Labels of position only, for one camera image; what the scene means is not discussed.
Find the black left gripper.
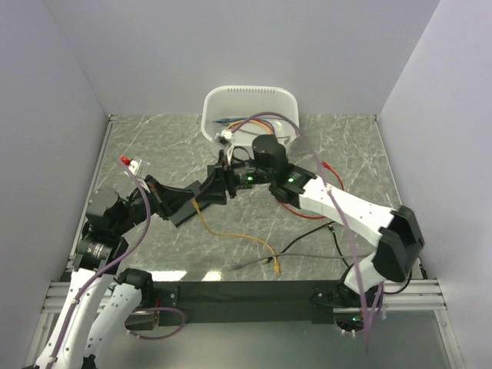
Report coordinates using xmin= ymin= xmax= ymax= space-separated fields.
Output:
xmin=114 ymin=174 xmax=194 ymax=234

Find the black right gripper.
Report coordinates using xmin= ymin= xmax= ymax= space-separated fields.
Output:
xmin=196 ymin=150 xmax=274 ymax=206

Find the yellow ethernet cable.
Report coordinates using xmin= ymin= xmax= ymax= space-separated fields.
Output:
xmin=191 ymin=198 xmax=282 ymax=275

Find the red ethernet cable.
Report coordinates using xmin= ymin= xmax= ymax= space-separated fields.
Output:
xmin=278 ymin=161 xmax=346 ymax=221

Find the black network switch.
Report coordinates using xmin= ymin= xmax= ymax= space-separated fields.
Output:
xmin=208 ymin=162 xmax=223 ymax=193
xmin=171 ymin=181 xmax=201 ymax=228

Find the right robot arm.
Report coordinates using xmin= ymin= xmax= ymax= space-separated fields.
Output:
xmin=195 ymin=135 xmax=425 ymax=307

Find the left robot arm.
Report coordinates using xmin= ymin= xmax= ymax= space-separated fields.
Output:
xmin=32 ymin=175 xmax=204 ymax=368

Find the white plastic bin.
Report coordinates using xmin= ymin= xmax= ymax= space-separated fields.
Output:
xmin=201 ymin=85 xmax=299 ymax=151

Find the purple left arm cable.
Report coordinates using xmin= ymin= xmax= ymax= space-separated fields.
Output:
xmin=45 ymin=161 xmax=186 ymax=362

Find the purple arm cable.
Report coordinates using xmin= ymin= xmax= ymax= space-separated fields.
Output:
xmin=45 ymin=161 xmax=186 ymax=362
xmin=226 ymin=111 xmax=385 ymax=355

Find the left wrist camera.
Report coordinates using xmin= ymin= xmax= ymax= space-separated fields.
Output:
xmin=118 ymin=155 xmax=150 ymax=178

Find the blue cable in bin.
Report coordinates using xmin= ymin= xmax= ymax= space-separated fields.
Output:
xmin=213 ymin=117 xmax=276 ymax=134

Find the orange cable in bin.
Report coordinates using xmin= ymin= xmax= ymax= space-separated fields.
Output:
xmin=224 ymin=119 xmax=276 ymax=135

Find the red cable in bin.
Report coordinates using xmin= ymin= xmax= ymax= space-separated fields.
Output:
xmin=230 ymin=119 xmax=276 ymax=135

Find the grey ethernet cable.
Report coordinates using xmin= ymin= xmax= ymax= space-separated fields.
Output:
xmin=228 ymin=251 xmax=376 ymax=271

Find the grey cable in bin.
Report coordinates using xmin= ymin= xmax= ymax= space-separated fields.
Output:
xmin=238 ymin=115 xmax=300 ymax=140

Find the black cable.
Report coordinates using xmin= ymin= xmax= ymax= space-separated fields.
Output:
xmin=284 ymin=222 xmax=414 ymax=295

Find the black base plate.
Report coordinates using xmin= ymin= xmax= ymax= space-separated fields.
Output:
xmin=137 ymin=280 xmax=361 ymax=324

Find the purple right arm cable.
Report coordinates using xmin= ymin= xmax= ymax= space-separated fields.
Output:
xmin=226 ymin=111 xmax=385 ymax=355

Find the aluminium rail frame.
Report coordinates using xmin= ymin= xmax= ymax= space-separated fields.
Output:
xmin=34 ymin=112 xmax=447 ymax=368

